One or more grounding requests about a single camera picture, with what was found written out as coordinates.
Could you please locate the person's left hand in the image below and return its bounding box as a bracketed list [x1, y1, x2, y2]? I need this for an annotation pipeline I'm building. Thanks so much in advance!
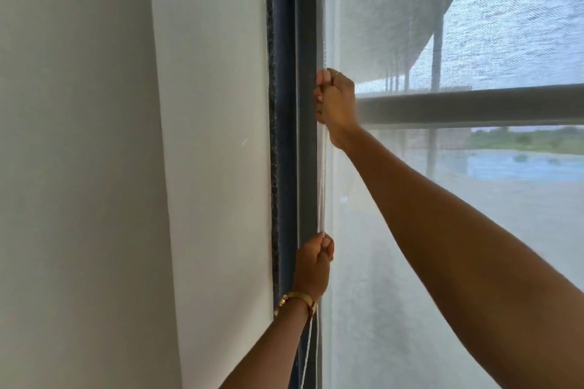
[292, 232, 335, 302]

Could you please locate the person's right hand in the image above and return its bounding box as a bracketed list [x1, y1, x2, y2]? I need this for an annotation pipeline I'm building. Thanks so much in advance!
[313, 68, 361, 150]

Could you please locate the white blind pull cord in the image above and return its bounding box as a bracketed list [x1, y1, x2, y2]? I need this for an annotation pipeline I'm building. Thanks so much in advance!
[299, 68, 330, 389]

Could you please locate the person's left forearm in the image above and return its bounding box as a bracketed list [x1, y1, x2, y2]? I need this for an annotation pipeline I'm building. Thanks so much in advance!
[219, 298, 312, 389]

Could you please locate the person's right forearm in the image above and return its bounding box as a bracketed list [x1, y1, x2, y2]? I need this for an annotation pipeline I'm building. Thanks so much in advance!
[342, 126, 584, 389]

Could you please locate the white sheer roller blind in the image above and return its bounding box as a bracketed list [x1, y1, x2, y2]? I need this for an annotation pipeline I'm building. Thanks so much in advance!
[322, 0, 584, 389]

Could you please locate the dark grey window frame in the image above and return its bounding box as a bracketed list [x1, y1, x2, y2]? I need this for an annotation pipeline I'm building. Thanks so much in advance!
[265, 0, 584, 389]

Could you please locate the gold wrist bracelet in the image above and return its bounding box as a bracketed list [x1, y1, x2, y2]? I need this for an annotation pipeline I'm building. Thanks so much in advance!
[274, 291, 317, 317]

